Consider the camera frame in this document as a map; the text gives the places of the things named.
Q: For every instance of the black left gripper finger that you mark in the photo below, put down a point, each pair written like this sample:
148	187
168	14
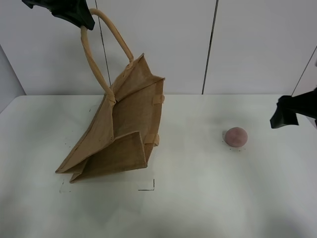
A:
73	11

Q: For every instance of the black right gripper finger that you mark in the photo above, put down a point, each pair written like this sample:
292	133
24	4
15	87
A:
288	107

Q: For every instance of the pink peach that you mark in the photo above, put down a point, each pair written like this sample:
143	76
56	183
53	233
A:
236	137

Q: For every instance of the brown linen tote bag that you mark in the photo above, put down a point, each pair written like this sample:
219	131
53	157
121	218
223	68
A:
124	129

